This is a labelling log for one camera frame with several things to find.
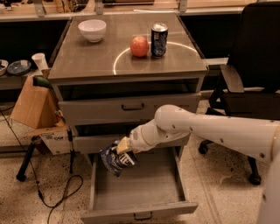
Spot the bottom grey drawer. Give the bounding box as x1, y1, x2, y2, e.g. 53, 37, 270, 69
81, 147, 198, 224

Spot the blue soda can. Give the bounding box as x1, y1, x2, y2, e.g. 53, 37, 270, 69
150, 23, 168, 57

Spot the black office chair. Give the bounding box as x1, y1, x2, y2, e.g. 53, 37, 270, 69
198, 1, 280, 186

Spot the red apple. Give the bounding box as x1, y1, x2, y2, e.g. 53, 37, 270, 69
130, 36, 149, 58

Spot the grey drawer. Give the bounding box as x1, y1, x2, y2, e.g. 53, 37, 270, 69
73, 134, 190, 154
81, 147, 198, 224
59, 93, 201, 126

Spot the middle grey drawer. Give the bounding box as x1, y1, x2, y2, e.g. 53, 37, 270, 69
73, 134, 190, 154

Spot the small bowl at left edge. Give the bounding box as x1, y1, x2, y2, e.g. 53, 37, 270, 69
0, 59, 9, 76

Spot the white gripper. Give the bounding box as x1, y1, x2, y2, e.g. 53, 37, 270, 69
116, 125, 151, 155

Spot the white cardboard box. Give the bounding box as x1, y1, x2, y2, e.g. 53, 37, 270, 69
26, 126, 70, 155

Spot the white paper cup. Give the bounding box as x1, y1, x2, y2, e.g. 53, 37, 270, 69
31, 52, 48, 70

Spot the black tripod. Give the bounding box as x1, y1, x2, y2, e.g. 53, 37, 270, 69
16, 130, 75, 182

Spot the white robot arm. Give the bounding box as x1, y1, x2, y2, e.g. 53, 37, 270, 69
117, 105, 280, 224

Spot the white bowl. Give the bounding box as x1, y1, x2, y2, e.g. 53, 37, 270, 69
78, 19, 107, 43

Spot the dark blue plate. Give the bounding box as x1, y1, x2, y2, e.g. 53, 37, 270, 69
7, 59, 32, 76

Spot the top grey drawer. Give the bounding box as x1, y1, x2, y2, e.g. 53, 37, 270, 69
59, 93, 201, 126

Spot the grey drawer cabinet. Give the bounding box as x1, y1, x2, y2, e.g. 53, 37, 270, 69
47, 12, 208, 158

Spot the blue chip bag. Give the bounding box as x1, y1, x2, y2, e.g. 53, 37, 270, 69
99, 140, 137, 177

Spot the black cable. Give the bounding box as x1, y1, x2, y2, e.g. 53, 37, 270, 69
0, 105, 84, 224

